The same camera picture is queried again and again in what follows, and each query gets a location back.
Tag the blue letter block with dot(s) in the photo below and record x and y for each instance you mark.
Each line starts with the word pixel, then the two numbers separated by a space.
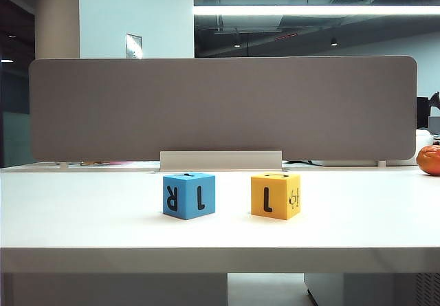
pixel 187 210

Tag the yellow letter block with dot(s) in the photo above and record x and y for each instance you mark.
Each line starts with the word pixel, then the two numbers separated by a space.
pixel 258 196

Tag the grey fabric desk divider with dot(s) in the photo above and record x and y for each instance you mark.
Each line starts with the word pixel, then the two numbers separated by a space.
pixel 220 106

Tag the paper sign on pillar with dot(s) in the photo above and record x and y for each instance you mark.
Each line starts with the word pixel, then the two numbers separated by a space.
pixel 134 46

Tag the white divider foot clip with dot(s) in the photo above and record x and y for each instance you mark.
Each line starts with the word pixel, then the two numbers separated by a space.
pixel 382 163
pixel 62 164

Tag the white rounded object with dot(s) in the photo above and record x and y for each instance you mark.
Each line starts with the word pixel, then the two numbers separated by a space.
pixel 424 137

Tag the black computer monitor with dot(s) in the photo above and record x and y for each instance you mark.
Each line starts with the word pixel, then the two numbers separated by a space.
pixel 423 113

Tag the orange fruit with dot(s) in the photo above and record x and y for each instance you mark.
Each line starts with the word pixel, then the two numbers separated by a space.
pixel 429 161

